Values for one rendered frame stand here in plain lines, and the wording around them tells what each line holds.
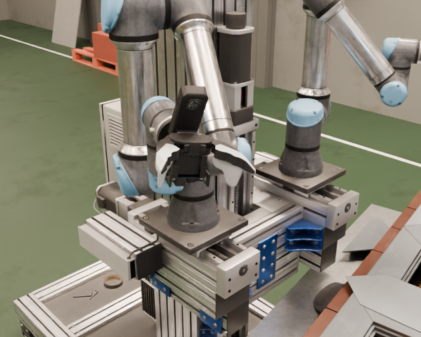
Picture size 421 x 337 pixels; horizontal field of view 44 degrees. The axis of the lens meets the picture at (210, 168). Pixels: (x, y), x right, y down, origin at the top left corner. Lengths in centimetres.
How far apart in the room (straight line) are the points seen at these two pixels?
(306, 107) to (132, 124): 65
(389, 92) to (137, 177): 79
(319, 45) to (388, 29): 395
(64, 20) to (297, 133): 808
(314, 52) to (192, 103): 98
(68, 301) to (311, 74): 153
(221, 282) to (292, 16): 521
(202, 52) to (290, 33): 524
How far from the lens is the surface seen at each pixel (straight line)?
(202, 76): 115
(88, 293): 262
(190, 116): 88
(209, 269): 140
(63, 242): 343
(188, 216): 140
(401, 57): 176
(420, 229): 194
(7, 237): 360
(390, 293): 160
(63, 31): 954
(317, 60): 179
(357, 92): 598
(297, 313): 173
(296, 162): 173
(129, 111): 128
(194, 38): 120
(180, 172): 87
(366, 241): 206
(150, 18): 122
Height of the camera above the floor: 178
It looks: 24 degrees down
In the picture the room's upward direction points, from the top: straight up
